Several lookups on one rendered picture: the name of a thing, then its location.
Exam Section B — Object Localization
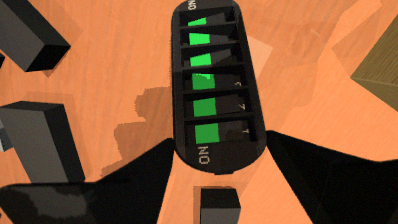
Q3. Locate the dark grey switch panel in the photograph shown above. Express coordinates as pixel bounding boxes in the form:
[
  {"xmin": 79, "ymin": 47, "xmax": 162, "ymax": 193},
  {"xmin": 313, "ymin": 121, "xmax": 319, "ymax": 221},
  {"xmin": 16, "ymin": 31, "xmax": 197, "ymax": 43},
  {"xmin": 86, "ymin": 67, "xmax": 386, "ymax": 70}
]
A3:
[{"xmin": 170, "ymin": 0, "xmax": 267, "ymax": 175}]

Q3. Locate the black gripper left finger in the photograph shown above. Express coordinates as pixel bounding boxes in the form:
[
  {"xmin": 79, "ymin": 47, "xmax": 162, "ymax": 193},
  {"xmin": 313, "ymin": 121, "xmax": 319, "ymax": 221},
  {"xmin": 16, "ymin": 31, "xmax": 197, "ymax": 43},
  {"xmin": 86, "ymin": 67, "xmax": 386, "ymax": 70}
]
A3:
[{"xmin": 0, "ymin": 138, "xmax": 174, "ymax": 224}]

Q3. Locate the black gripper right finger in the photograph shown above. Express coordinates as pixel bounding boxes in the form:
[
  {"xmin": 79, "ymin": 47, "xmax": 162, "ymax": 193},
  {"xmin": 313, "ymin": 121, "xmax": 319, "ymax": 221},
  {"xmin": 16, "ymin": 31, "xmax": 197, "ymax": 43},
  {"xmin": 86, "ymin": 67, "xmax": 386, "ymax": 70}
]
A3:
[{"xmin": 266, "ymin": 130, "xmax": 398, "ymax": 224}]

